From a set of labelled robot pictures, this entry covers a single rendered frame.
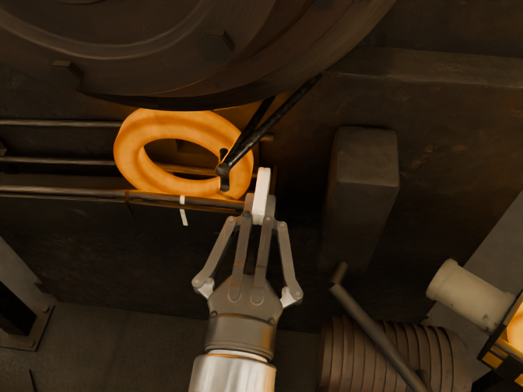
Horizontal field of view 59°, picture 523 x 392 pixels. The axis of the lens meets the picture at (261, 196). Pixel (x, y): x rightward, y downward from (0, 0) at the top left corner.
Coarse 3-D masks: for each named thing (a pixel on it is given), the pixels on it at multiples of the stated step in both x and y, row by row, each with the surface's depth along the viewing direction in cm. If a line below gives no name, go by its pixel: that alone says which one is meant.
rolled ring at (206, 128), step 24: (144, 120) 54; (168, 120) 53; (192, 120) 54; (216, 120) 55; (120, 144) 58; (144, 144) 57; (216, 144) 56; (120, 168) 62; (144, 168) 63; (240, 168) 59; (168, 192) 65; (192, 192) 66; (216, 192) 64; (240, 192) 63
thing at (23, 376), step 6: (24, 372) 117; (30, 372) 118; (12, 378) 116; (18, 378) 116; (24, 378) 116; (30, 378) 116; (0, 384) 115; (6, 384) 115; (12, 384) 115; (18, 384) 115; (24, 384) 115; (30, 384) 115; (0, 390) 115; (6, 390) 115; (12, 390) 115; (18, 390) 115; (24, 390) 115; (30, 390) 115
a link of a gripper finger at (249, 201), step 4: (248, 196) 58; (252, 196) 58; (248, 200) 58; (252, 200) 58; (244, 204) 57; (248, 204) 57; (252, 204) 57; (244, 208) 57; (248, 208) 57; (240, 216) 57; (240, 220) 56; (252, 220) 58; (236, 224) 56; (236, 228) 56
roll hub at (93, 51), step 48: (0, 0) 32; (48, 0) 31; (96, 0) 29; (144, 0) 30; (192, 0) 30; (240, 0) 28; (0, 48) 34; (48, 48) 33; (96, 48) 33; (144, 48) 33; (192, 48) 31; (240, 48) 31
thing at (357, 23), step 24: (360, 0) 36; (384, 0) 36; (336, 24) 38; (360, 24) 38; (312, 48) 40; (336, 48) 40; (288, 72) 43; (312, 72) 42; (96, 96) 48; (120, 96) 48; (144, 96) 47; (192, 96) 47; (216, 96) 46; (240, 96) 46; (264, 96) 45
